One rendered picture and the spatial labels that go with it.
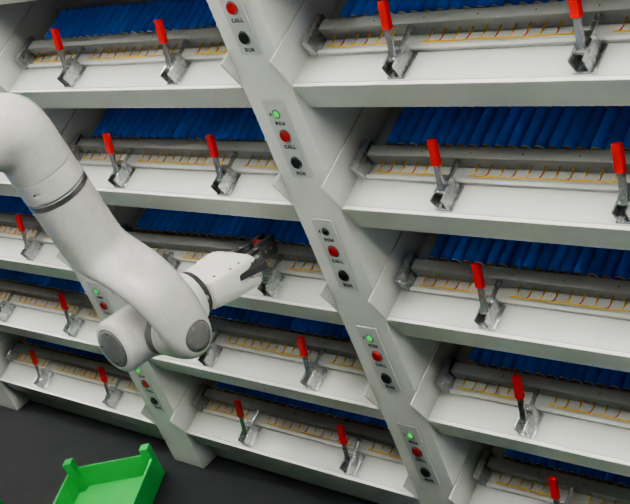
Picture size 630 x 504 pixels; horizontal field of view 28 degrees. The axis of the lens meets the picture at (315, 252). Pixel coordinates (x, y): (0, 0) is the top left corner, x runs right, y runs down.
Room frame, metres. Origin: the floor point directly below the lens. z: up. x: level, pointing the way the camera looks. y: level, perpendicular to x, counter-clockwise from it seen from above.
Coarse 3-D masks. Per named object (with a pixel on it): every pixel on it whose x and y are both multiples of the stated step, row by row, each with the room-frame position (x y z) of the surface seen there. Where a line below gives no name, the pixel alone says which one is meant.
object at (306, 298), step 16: (128, 208) 2.18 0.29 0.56; (144, 208) 2.19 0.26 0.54; (128, 224) 2.17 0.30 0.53; (192, 256) 1.98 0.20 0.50; (304, 272) 1.76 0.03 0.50; (320, 272) 1.73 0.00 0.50; (256, 288) 1.80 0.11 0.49; (288, 288) 1.75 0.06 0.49; (304, 288) 1.73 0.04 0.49; (320, 288) 1.70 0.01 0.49; (240, 304) 1.84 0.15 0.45; (256, 304) 1.80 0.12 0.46; (272, 304) 1.76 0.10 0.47; (288, 304) 1.72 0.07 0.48; (304, 304) 1.70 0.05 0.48; (320, 304) 1.68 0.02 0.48; (320, 320) 1.70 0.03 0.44; (336, 320) 1.67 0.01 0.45
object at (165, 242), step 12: (144, 240) 2.07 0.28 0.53; (156, 240) 2.05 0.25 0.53; (168, 240) 2.02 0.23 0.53; (180, 240) 2.00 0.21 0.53; (192, 240) 1.98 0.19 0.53; (204, 240) 1.95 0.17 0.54; (216, 240) 1.93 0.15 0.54; (228, 240) 1.91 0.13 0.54; (204, 252) 1.95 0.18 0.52; (288, 252) 1.79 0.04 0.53; (300, 252) 1.77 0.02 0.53; (312, 252) 1.75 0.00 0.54
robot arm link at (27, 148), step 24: (0, 96) 1.58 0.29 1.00; (0, 120) 1.54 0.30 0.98; (24, 120) 1.56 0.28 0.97; (48, 120) 1.59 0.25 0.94; (0, 144) 1.53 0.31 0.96; (24, 144) 1.54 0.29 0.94; (48, 144) 1.56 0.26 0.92; (0, 168) 1.55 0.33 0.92; (24, 168) 1.55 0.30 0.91; (48, 168) 1.56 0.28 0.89; (72, 168) 1.58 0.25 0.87; (24, 192) 1.57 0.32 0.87; (48, 192) 1.56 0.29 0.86
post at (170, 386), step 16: (0, 16) 2.15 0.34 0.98; (16, 16) 2.16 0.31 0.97; (0, 32) 2.14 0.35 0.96; (0, 48) 2.13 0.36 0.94; (48, 112) 2.14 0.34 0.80; (64, 112) 2.16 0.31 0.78; (112, 208) 2.16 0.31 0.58; (96, 304) 2.17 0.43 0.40; (112, 304) 2.13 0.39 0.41; (144, 368) 2.13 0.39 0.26; (160, 368) 2.12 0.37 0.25; (160, 384) 2.11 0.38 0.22; (176, 384) 2.13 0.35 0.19; (144, 400) 2.18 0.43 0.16; (176, 400) 2.12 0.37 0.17; (160, 416) 2.16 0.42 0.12; (160, 432) 2.18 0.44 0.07; (176, 432) 2.14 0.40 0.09; (176, 448) 2.16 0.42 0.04; (192, 448) 2.11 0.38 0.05; (208, 448) 2.13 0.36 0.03; (192, 464) 2.14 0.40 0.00
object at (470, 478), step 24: (480, 456) 1.61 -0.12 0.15; (504, 456) 1.59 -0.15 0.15; (528, 456) 1.55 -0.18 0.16; (480, 480) 1.57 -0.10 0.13; (504, 480) 1.56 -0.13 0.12; (528, 480) 1.53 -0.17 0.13; (552, 480) 1.44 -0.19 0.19; (576, 480) 1.46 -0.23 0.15; (600, 480) 1.45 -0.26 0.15; (624, 480) 1.42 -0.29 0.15
